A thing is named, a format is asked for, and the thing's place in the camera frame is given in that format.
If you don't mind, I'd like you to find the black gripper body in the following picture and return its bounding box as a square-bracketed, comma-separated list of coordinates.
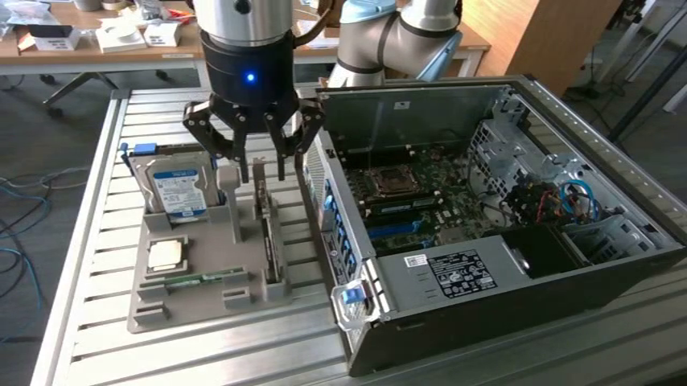
[200, 31, 300, 133]

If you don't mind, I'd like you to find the green graphics card black cooler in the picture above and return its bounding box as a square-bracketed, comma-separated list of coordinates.
[249, 157, 284, 285]

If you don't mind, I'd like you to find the hard disk in blue carrier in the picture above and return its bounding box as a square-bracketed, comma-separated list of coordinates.
[120, 141, 223, 224]

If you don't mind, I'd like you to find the white paper stack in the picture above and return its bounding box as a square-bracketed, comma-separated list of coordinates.
[293, 18, 340, 50]

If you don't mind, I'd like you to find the small white box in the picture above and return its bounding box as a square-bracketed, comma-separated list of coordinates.
[143, 23, 183, 47]

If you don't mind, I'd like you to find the metal CPU socket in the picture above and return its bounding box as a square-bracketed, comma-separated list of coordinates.
[364, 165, 418, 198]

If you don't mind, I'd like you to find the grey parts rack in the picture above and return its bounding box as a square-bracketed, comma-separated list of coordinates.
[125, 166, 293, 335]

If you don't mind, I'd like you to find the white box with tape roll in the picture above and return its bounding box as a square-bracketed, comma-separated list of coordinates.
[96, 23, 148, 54]

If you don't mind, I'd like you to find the green RAM stick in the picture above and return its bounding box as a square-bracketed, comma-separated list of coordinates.
[140, 268, 243, 287]
[369, 197, 431, 216]

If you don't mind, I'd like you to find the blue expansion slot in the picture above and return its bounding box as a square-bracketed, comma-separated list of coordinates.
[367, 220, 424, 239]

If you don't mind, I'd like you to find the silver CPU chip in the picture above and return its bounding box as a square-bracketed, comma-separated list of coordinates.
[147, 240, 187, 271]

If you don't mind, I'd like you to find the green motherboard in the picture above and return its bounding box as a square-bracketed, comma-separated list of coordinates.
[343, 146, 506, 257]

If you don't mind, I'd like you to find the black and white box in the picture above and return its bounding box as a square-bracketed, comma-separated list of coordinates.
[25, 23, 81, 51]

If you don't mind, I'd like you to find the silver power supply unit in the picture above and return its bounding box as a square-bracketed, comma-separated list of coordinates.
[375, 235, 532, 313]

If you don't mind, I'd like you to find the black open PC case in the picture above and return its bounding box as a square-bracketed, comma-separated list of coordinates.
[293, 74, 687, 378]

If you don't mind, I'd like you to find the metal disk bay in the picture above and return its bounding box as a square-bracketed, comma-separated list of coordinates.
[560, 212, 662, 266]

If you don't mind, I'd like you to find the wooden desk white frame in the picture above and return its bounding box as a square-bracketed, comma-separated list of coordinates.
[0, 0, 203, 117]
[184, 15, 492, 88]

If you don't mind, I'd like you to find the white floor cable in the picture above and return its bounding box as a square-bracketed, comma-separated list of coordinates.
[0, 166, 88, 191]

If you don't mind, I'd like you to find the black wire bundle with plugs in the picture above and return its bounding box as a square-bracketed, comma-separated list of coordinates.
[503, 183, 563, 226]

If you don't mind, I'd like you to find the blue floor cable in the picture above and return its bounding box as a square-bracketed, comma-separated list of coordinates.
[0, 180, 51, 343]

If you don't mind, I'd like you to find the blue wire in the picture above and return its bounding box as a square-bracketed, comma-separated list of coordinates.
[558, 180, 606, 226]

